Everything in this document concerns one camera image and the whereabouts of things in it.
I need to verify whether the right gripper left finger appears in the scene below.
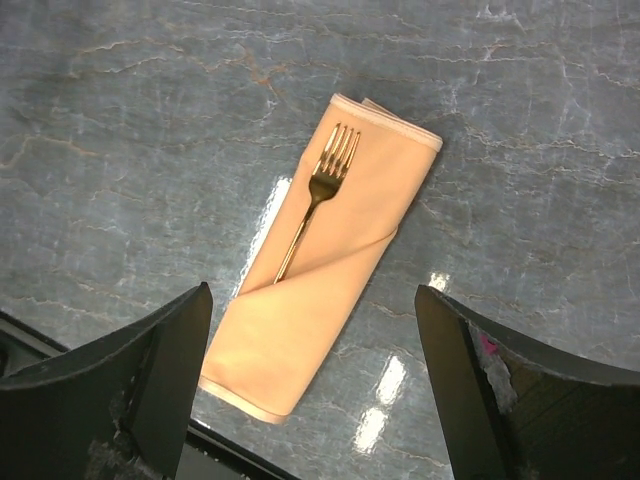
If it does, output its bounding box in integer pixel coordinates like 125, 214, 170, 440
1, 283, 212, 479

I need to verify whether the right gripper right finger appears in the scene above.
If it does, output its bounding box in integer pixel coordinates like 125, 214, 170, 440
415, 285, 639, 479

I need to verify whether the peach cloth napkin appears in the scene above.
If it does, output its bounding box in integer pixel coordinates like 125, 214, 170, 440
199, 94, 442, 423

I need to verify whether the orange handled fork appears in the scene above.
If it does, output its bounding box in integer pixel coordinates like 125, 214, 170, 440
274, 123, 361, 284

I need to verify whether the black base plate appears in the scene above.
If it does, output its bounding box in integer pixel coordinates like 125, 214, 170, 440
1, 312, 296, 480

